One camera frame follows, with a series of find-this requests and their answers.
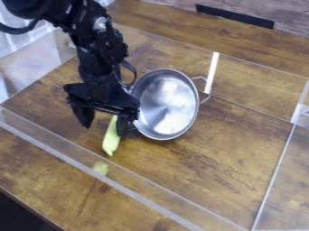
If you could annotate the clear acrylic enclosure panel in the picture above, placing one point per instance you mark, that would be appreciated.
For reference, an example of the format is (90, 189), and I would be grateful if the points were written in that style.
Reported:
(280, 212)

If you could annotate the black wall strip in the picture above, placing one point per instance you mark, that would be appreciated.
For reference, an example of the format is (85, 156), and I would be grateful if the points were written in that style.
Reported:
(244, 18)

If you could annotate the stainless steel pot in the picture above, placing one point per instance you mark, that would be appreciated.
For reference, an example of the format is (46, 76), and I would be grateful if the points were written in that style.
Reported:
(170, 103)

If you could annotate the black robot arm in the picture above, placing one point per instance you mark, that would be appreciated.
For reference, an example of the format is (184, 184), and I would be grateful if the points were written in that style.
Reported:
(102, 52)

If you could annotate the green handled metal spoon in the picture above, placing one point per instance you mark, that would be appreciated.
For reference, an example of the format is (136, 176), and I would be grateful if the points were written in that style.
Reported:
(112, 138)

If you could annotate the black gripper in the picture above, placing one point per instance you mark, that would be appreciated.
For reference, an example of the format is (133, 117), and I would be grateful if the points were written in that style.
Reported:
(104, 94)

